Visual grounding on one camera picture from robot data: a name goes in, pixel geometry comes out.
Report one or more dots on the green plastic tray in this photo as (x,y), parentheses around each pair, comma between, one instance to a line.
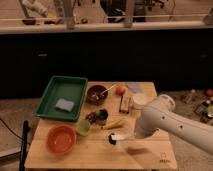
(65,87)

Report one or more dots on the dark grapes toy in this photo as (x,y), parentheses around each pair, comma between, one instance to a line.
(91,117)

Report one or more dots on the small green cup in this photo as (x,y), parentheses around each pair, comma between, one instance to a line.
(83,127)

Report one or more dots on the grey blue cloth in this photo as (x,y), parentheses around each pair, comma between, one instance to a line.
(134,87)

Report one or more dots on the brown wooden block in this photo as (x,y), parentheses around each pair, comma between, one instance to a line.
(124,105)

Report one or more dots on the dark red background bowl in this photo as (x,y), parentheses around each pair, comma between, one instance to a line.
(29,21)

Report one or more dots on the white cup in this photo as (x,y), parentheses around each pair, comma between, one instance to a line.
(139,100)

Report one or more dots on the black stand pole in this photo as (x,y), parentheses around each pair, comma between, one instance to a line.
(24,143)

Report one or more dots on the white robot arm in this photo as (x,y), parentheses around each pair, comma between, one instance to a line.
(158,114)

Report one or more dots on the white dish brush black bristles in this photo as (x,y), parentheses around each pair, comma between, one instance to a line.
(114,138)

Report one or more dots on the yellow banana toy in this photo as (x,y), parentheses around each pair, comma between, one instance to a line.
(113,125)

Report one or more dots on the orange fruit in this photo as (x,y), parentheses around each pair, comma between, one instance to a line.
(120,90)

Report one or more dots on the dark brown bowl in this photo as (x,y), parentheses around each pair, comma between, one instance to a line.
(92,91)

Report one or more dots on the grey blue sponge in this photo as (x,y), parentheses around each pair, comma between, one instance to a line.
(65,105)

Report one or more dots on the white spoon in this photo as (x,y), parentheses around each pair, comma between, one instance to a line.
(106,90)

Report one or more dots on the red orange bowl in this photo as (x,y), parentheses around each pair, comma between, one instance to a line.
(61,139)

